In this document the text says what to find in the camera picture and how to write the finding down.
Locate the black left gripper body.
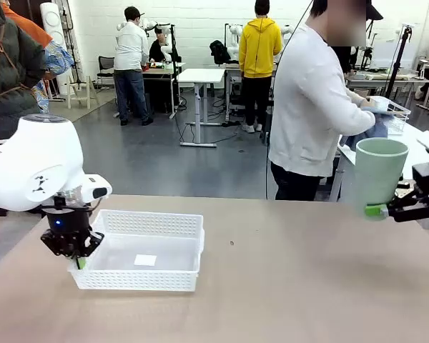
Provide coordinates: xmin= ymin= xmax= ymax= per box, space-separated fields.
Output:
xmin=45 ymin=205 xmax=93 ymax=239

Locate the pale green cup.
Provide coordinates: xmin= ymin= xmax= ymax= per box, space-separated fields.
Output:
xmin=354 ymin=138 xmax=409 ymax=212

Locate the blue grey cloth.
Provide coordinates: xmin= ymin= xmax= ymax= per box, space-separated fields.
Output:
xmin=344 ymin=106 xmax=390 ymax=149

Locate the white perforated plastic basket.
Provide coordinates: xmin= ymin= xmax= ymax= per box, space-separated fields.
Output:
xmin=66 ymin=209 xmax=205 ymax=293

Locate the person's right forearm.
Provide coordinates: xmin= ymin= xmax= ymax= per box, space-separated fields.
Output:
xmin=337 ymin=87 xmax=377 ymax=134

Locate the person's left forearm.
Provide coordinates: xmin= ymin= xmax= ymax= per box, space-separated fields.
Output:
xmin=348 ymin=88 xmax=368 ymax=105

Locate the white paper label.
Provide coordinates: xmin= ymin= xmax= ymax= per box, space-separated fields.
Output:
xmin=134 ymin=254 xmax=157 ymax=267

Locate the white side table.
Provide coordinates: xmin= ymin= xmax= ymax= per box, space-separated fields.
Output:
xmin=337 ymin=110 xmax=429 ymax=201

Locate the beige floor mat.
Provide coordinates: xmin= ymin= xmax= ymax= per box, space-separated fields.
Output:
xmin=49 ymin=96 xmax=117 ymax=124

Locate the long grey background desk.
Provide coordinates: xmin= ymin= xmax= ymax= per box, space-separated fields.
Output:
xmin=345 ymin=67 xmax=429 ymax=108

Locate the person in white sweater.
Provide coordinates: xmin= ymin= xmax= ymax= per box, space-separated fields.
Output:
xmin=267 ymin=0 xmax=389 ymax=201

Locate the white step stool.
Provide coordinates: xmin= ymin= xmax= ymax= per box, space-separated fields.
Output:
xmin=66 ymin=74 xmax=101 ymax=110

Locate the black tripod stand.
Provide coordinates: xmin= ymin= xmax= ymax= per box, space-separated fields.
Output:
xmin=384 ymin=24 xmax=415 ymax=101

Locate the person in dark green jacket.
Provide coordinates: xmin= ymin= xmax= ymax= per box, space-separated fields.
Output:
xmin=0 ymin=0 xmax=48 ymax=144

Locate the black office chair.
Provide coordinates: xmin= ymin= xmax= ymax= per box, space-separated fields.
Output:
xmin=96 ymin=55 xmax=117 ymax=90

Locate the person in orange and blue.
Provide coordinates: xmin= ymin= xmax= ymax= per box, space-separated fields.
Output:
xmin=1 ymin=2 xmax=75 ymax=115

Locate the wooden top desk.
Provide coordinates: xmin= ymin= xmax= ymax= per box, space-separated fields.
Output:
xmin=142 ymin=61 xmax=187 ymax=121

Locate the person in white shirt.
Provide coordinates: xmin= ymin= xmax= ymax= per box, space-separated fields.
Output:
xmin=113 ymin=6 xmax=154 ymax=126

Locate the person in black top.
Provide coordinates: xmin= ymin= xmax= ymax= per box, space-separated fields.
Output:
xmin=148 ymin=27 xmax=173 ymax=64

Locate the white standing desk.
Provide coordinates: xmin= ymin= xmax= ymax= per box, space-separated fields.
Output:
xmin=177 ymin=67 xmax=227 ymax=148

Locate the person in yellow hoodie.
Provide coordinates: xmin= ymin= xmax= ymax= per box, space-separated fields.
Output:
xmin=238 ymin=0 xmax=284 ymax=134

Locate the light grey desk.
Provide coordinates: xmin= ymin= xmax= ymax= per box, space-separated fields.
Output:
xmin=224 ymin=62 xmax=283 ymax=122

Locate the black background gripper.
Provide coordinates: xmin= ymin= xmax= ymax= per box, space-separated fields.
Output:
xmin=209 ymin=39 xmax=232 ymax=66

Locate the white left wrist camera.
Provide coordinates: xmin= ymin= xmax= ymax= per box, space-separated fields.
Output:
xmin=79 ymin=174 xmax=114 ymax=204

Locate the white wire basket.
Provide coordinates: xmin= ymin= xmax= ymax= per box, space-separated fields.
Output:
xmin=370 ymin=95 xmax=412 ymax=136

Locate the black hanging cable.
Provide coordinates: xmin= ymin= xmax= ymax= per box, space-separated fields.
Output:
xmin=264 ymin=0 xmax=315 ymax=201

